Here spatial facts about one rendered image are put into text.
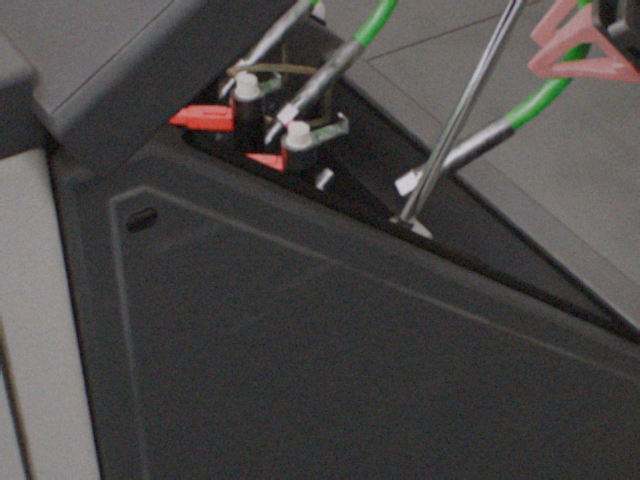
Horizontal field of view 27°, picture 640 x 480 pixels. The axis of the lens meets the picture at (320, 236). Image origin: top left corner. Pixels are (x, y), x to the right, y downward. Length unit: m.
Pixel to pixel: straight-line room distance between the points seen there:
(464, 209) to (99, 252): 0.82
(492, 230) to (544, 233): 0.07
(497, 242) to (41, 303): 0.82
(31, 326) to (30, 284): 0.02
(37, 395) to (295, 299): 0.12
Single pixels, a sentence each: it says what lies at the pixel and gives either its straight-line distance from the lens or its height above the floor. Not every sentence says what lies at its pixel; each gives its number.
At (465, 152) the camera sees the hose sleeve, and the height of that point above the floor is 1.16.
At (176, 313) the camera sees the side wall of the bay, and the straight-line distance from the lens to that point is 0.55.
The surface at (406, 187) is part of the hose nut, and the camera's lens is 0.98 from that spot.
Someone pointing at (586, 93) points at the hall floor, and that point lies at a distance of 3.11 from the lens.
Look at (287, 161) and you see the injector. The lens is 1.04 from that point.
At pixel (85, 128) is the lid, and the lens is 0.44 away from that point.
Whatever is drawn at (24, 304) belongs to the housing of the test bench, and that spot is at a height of 1.40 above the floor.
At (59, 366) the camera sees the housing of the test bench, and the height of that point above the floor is 1.36.
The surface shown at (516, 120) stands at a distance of 0.97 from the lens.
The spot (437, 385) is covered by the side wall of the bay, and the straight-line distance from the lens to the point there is 0.70.
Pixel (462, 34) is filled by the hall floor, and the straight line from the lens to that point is 3.28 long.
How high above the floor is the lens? 1.74
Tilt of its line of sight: 41 degrees down
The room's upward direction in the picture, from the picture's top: straight up
